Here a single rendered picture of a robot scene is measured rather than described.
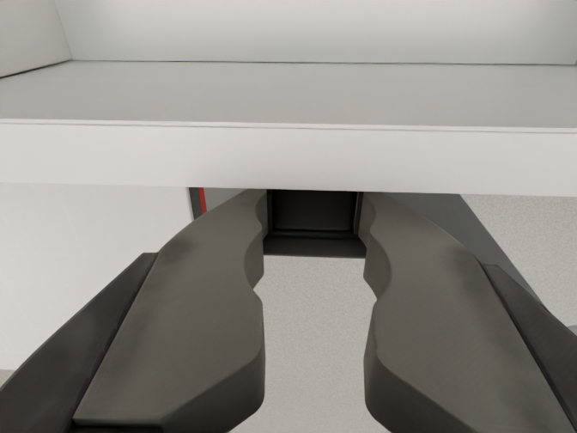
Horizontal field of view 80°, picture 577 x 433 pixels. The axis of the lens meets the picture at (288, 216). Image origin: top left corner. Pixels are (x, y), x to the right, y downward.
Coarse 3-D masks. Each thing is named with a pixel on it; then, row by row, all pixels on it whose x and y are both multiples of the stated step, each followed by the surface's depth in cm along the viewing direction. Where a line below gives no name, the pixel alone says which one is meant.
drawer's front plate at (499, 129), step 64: (64, 64) 15; (128, 64) 15; (192, 64) 15; (256, 64) 15; (320, 64) 15; (384, 64) 16; (448, 64) 16; (512, 64) 16; (576, 64) 16; (0, 128) 9; (64, 128) 8; (128, 128) 8; (192, 128) 8; (256, 128) 8; (320, 128) 8; (384, 128) 8; (448, 128) 8; (512, 128) 8; (576, 128) 8; (448, 192) 9; (512, 192) 9; (576, 192) 9
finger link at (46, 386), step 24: (144, 264) 8; (120, 288) 7; (96, 312) 7; (120, 312) 7; (72, 336) 6; (96, 336) 6; (48, 360) 6; (72, 360) 6; (96, 360) 6; (24, 384) 5; (48, 384) 5; (72, 384) 5; (0, 408) 5; (24, 408) 5; (48, 408) 5; (72, 408) 5; (0, 432) 5; (24, 432) 5; (48, 432) 5; (72, 432) 5; (96, 432) 5; (120, 432) 5; (144, 432) 5
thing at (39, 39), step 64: (0, 0) 12; (64, 0) 15; (128, 0) 15; (192, 0) 15; (256, 0) 15; (320, 0) 15; (384, 0) 14; (448, 0) 14; (512, 0) 14; (576, 0) 14; (0, 64) 12
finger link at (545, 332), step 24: (480, 264) 8; (504, 288) 7; (528, 312) 7; (528, 336) 6; (552, 336) 6; (576, 336) 6; (552, 360) 6; (576, 360) 6; (552, 384) 5; (576, 384) 5; (576, 408) 5; (576, 432) 5
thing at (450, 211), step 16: (384, 192) 84; (400, 192) 81; (416, 192) 79; (416, 208) 74; (432, 208) 73; (448, 208) 71; (464, 208) 69; (448, 224) 67; (464, 224) 65; (480, 224) 64; (464, 240) 62; (480, 240) 61; (480, 256) 58; (496, 256) 57; (512, 272) 53; (528, 288) 50
